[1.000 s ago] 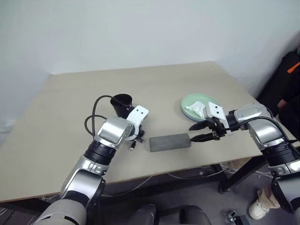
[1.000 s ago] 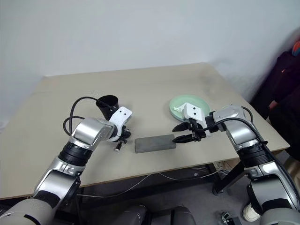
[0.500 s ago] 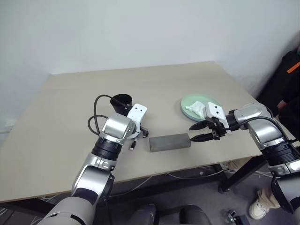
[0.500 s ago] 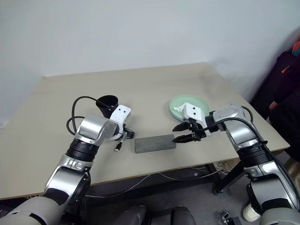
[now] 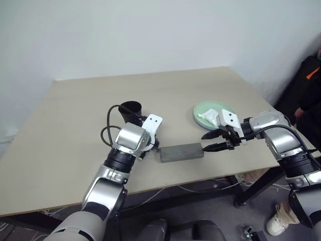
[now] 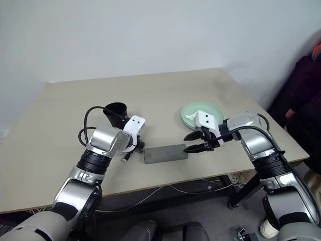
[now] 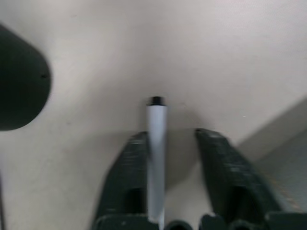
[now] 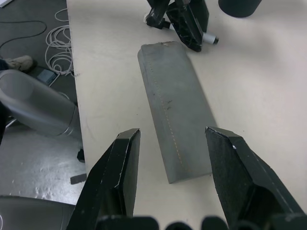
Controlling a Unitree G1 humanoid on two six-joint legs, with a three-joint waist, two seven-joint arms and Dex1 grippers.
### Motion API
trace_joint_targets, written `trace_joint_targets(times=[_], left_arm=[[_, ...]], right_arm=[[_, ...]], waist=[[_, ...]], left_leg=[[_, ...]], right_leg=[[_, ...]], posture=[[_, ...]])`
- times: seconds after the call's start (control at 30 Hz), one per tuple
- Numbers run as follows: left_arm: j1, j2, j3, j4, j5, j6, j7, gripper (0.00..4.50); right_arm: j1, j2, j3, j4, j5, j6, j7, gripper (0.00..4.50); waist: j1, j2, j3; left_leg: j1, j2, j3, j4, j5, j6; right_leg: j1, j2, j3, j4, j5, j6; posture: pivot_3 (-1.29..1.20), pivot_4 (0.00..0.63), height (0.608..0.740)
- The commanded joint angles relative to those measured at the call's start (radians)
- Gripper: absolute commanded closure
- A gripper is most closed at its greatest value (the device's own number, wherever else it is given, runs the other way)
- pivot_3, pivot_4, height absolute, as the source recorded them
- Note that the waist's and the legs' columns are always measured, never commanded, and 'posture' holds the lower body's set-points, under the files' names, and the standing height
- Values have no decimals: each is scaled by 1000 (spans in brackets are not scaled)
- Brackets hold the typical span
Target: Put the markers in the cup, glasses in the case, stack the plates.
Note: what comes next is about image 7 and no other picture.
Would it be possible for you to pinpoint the black capped white marker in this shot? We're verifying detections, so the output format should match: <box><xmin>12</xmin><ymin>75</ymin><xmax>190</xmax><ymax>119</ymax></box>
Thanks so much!
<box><xmin>145</xmin><ymin>95</ymin><xmax>168</xmax><ymax>230</ymax></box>

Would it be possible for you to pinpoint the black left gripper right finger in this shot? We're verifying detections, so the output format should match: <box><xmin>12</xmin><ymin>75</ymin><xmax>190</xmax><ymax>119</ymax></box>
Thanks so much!
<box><xmin>194</xmin><ymin>128</ymin><xmax>283</xmax><ymax>223</ymax></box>

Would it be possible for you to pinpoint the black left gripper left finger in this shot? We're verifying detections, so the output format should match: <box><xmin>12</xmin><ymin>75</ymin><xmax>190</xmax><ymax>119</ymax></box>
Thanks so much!
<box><xmin>94</xmin><ymin>130</ymin><xmax>149</xmax><ymax>219</ymax></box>

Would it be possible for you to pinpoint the black plastic cup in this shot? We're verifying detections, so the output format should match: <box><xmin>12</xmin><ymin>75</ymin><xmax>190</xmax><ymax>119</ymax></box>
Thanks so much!
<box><xmin>0</xmin><ymin>23</ymin><xmax>52</xmax><ymax>131</ymax></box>

